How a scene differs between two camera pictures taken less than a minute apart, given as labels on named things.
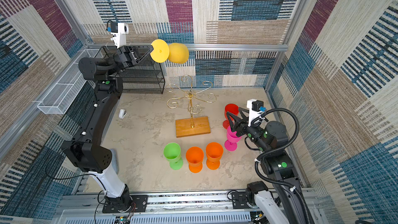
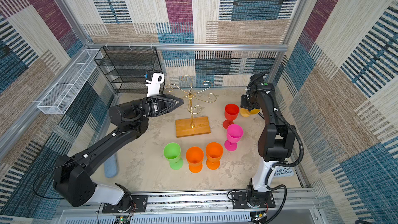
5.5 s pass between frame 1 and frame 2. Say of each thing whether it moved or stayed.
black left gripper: moved
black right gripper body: moved
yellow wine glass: moved
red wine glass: stayed
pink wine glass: stayed
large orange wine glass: stayed
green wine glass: stayed
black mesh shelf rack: stayed
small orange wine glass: stayed
